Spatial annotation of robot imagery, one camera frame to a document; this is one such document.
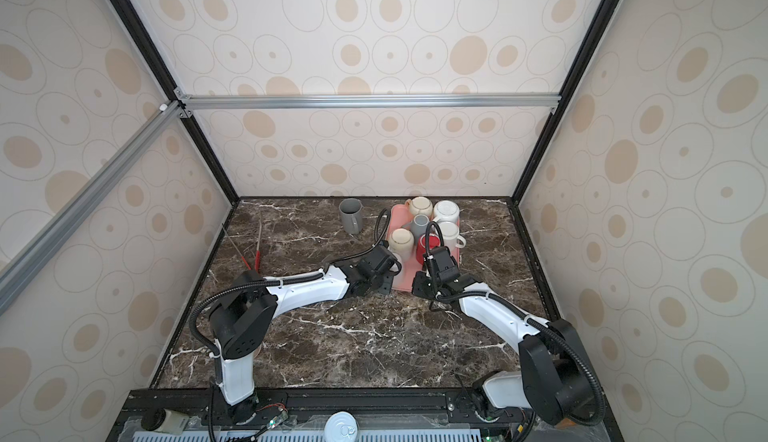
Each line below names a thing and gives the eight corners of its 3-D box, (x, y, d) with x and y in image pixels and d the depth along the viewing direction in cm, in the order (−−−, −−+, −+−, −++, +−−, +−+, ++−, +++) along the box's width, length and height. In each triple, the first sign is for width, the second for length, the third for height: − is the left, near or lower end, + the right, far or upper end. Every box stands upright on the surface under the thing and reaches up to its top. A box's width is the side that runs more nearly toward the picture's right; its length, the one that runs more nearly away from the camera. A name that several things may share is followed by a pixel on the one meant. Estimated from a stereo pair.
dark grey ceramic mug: (340, 241, 109) (336, 223, 101) (343, 217, 117) (339, 198, 108) (361, 241, 109) (358, 223, 101) (363, 217, 117) (361, 198, 108)
